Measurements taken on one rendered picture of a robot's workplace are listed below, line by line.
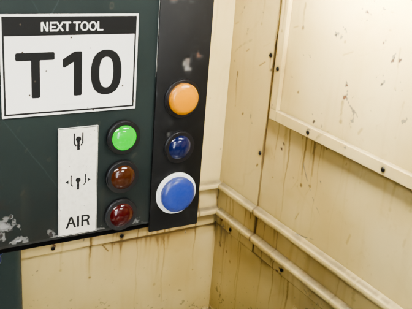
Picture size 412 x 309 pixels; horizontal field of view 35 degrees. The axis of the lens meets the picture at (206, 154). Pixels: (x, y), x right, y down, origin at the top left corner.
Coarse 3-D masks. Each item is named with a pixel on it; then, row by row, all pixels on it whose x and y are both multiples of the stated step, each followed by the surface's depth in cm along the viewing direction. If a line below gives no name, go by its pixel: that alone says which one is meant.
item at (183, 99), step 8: (176, 88) 50; (184, 88) 50; (192, 88) 50; (176, 96) 50; (184, 96) 50; (192, 96) 50; (176, 104) 50; (184, 104) 50; (192, 104) 51; (176, 112) 50; (184, 112) 51
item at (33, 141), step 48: (0, 0) 42; (48, 0) 43; (96, 0) 45; (144, 0) 47; (144, 48) 48; (0, 96) 44; (144, 96) 49; (0, 144) 45; (48, 144) 47; (144, 144) 51; (0, 192) 46; (48, 192) 48; (144, 192) 52; (0, 240) 47; (48, 240) 50
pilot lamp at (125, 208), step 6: (120, 204) 51; (126, 204) 51; (114, 210) 51; (120, 210) 51; (126, 210) 51; (132, 210) 52; (114, 216) 51; (120, 216) 51; (126, 216) 51; (114, 222) 51; (120, 222) 51; (126, 222) 52
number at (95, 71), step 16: (64, 48) 45; (80, 48) 45; (96, 48) 46; (112, 48) 47; (128, 48) 47; (64, 64) 45; (80, 64) 46; (96, 64) 46; (112, 64) 47; (64, 80) 46; (80, 80) 46; (96, 80) 47; (112, 80) 47; (64, 96) 46; (80, 96) 47; (96, 96) 47; (112, 96) 48
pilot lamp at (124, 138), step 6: (126, 126) 49; (114, 132) 49; (120, 132) 49; (126, 132) 49; (132, 132) 49; (114, 138) 49; (120, 138) 49; (126, 138) 49; (132, 138) 49; (114, 144) 49; (120, 144) 49; (126, 144) 49; (132, 144) 50
